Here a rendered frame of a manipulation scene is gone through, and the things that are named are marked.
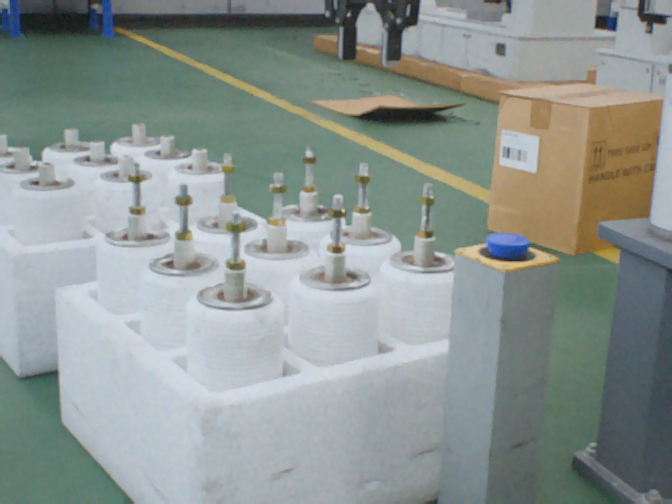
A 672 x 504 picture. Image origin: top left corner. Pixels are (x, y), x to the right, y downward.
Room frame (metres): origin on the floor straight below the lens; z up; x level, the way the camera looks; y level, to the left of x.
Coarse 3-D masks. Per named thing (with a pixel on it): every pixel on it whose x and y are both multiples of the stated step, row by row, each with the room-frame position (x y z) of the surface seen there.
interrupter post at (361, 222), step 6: (354, 216) 1.18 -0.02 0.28; (360, 216) 1.17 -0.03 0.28; (366, 216) 1.17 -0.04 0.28; (354, 222) 1.18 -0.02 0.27; (360, 222) 1.17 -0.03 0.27; (366, 222) 1.17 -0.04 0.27; (354, 228) 1.18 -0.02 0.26; (360, 228) 1.17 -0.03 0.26; (366, 228) 1.17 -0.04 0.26; (354, 234) 1.18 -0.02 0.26; (360, 234) 1.17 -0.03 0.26; (366, 234) 1.17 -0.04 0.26
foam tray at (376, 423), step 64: (64, 320) 1.14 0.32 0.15; (128, 320) 1.07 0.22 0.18; (64, 384) 1.15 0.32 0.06; (128, 384) 0.98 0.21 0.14; (192, 384) 0.90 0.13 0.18; (256, 384) 0.91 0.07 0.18; (320, 384) 0.92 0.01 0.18; (384, 384) 0.96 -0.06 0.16; (128, 448) 0.99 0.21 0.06; (192, 448) 0.86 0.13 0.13; (256, 448) 0.88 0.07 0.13; (320, 448) 0.92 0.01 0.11; (384, 448) 0.97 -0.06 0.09
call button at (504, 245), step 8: (488, 240) 0.92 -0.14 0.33; (496, 240) 0.91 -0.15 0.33; (504, 240) 0.91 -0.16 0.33; (512, 240) 0.91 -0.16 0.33; (520, 240) 0.91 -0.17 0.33; (528, 240) 0.92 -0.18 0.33; (496, 248) 0.91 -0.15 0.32; (504, 248) 0.90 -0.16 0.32; (512, 248) 0.90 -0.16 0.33; (520, 248) 0.90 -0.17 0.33; (528, 248) 0.91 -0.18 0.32; (496, 256) 0.91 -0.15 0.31; (504, 256) 0.91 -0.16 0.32; (512, 256) 0.90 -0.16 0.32; (520, 256) 0.91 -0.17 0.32
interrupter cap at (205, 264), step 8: (160, 256) 1.07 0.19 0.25; (168, 256) 1.07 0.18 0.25; (200, 256) 1.08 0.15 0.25; (208, 256) 1.07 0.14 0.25; (152, 264) 1.04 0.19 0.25; (160, 264) 1.04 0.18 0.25; (168, 264) 1.05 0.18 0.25; (200, 264) 1.05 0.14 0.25; (208, 264) 1.05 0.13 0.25; (216, 264) 1.05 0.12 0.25; (160, 272) 1.02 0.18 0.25; (168, 272) 1.01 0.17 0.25; (176, 272) 1.01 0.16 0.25; (184, 272) 1.01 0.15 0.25; (192, 272) 1.02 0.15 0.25; (200, 272) 1.02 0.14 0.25; (208, 272) 1.03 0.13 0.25
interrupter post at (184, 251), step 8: (176, 240) 1.04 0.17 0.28; (192, 240) 1.05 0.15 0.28; (176, 248) 1.04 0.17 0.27; (184, 248) 1.04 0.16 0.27; (192, 248) 1.04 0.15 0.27; (176, 256) 1.04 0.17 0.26; (184, 256) 1.04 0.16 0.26; (192, 256) 1.04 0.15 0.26; (176, 264) 1.04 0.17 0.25; (184, 264) 1.04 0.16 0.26; (192, 264) 1.04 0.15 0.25
